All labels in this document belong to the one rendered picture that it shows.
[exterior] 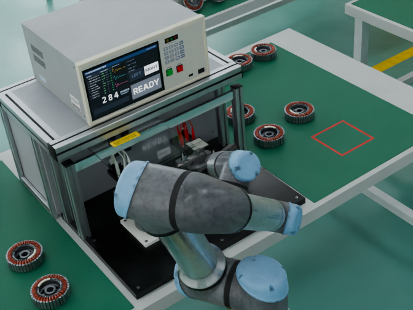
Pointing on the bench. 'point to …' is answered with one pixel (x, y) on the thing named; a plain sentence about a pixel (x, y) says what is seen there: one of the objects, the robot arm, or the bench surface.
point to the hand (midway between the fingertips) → (190, 164)
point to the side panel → (28, 162)
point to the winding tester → (114, 46)
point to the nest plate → (139, 233)
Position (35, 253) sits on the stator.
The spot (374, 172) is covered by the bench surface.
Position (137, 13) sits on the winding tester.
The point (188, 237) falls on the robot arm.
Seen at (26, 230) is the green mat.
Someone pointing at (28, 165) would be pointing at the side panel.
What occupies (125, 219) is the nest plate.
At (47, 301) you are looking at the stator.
